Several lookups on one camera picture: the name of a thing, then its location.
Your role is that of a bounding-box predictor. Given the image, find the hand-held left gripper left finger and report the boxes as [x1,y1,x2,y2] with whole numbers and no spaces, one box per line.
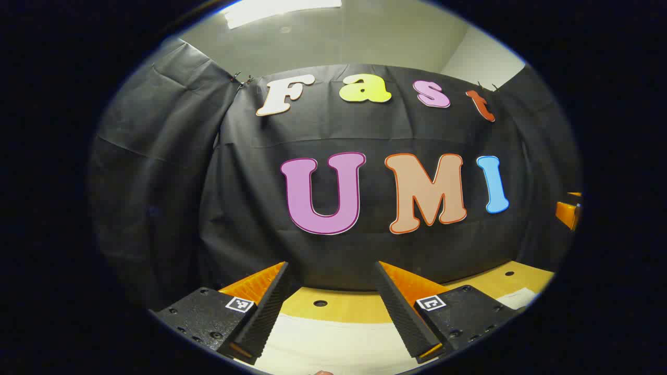
[151,261,302,365]

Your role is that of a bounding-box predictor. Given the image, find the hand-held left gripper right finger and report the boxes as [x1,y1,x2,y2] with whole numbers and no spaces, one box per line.
[373,261,522,364]

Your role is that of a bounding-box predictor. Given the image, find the white jeans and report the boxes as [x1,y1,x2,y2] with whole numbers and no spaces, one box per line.
[234,286,538,375]

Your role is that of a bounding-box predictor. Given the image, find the black backdrop cloth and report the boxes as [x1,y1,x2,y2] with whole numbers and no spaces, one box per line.
[89,37,582,309]

